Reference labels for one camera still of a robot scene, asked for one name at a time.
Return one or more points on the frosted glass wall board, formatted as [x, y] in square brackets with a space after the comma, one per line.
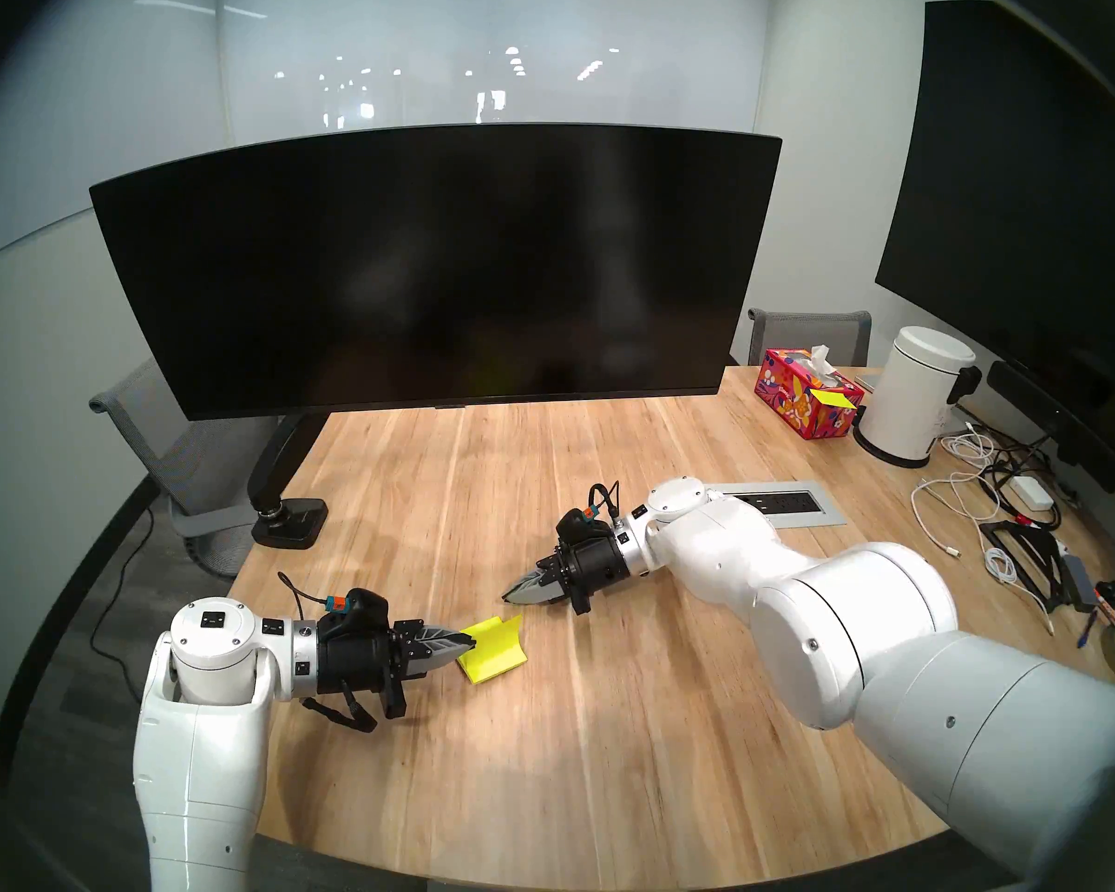
[446, 45]

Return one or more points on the grey adapter dongle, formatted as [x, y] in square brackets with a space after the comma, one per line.
[1081, 582]

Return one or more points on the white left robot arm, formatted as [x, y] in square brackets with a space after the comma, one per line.
[195, 760]

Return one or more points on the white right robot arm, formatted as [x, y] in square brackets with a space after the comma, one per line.
[846, 611]

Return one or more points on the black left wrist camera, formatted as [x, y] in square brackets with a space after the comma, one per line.
[362, 607]

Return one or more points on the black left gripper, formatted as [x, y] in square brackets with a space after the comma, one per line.
[353, 662]

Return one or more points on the white cylindrical pedal bin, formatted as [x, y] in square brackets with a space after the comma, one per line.
[911, 402]

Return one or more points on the curved black computer monitor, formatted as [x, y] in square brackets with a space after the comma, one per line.
[427, 268]

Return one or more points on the orange marker pen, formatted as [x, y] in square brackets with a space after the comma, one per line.
[1113, 604]

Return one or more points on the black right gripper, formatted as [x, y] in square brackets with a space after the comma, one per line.
[590, 570]

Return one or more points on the black triangular folding stand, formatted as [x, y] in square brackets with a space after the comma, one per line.
[1017, 532]

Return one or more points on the large black wall television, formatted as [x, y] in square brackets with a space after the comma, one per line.
[1031, 203]

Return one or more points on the white power adapter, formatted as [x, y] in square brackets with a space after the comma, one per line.
[1033, 492]

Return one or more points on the black video sound bar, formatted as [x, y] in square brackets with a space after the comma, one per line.
[1050, 421]

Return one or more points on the yellow sticky note pad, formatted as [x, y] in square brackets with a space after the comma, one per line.
[497, 653]

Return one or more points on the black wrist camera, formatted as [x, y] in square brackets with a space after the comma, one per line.
[576, 526]
[362, 607]

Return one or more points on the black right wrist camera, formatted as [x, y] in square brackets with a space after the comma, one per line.
[576, 526]

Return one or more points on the grey table power socket panel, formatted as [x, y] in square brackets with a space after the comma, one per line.
[799, 502]

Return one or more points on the blue pen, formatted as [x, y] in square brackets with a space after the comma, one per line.
[1088, 630]

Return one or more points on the grey mesh office chair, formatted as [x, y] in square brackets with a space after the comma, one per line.
[813, 334]
[186, 463]

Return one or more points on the red floral tissue box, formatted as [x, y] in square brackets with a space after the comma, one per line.
[794, 400]

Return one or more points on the yellow note on tissue box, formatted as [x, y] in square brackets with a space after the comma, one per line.
[832, 398]

